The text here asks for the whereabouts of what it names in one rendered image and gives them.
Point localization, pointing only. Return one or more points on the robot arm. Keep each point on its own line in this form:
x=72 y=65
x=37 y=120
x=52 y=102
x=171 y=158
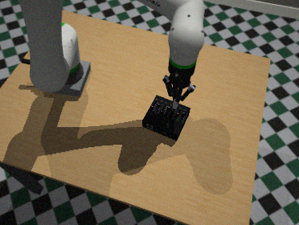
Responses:
x=51 y=40

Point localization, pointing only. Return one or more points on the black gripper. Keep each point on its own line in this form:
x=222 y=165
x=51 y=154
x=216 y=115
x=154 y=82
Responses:
x=178 y=85

